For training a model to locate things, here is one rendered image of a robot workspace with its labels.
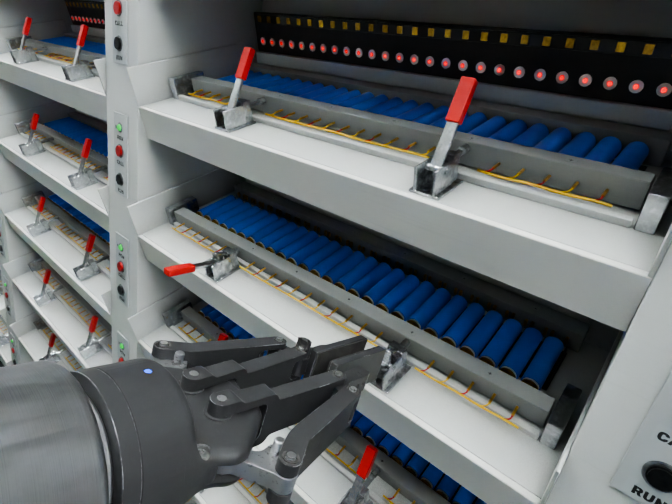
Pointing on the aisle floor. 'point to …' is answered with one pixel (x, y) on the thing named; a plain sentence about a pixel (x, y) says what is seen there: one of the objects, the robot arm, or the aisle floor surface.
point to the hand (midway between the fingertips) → (345, 365)
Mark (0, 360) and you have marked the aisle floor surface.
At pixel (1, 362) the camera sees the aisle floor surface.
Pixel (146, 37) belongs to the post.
